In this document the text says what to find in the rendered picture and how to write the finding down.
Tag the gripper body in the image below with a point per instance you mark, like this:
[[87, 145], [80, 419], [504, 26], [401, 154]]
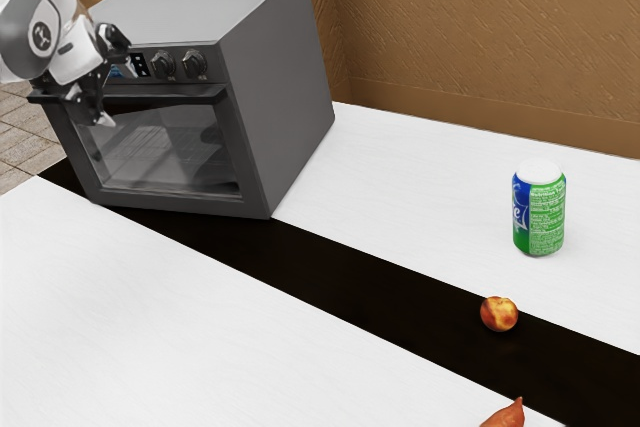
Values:
[[87, 82]]

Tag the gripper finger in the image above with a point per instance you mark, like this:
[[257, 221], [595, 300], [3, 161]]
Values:
[[97, 114]]

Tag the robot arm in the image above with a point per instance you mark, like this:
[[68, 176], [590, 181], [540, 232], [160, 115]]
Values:
[[30, 22]]

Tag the grey countertop oven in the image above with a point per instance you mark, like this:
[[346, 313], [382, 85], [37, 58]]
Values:
[[250, 97]]

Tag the red yellow apple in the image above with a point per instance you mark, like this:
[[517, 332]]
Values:
[[499, 314]]

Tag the green soda can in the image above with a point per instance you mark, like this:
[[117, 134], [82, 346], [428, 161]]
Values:
[[540, 212]]

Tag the orange sweet potato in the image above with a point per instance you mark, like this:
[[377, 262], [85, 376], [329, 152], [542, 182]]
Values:
[[507, 417]]

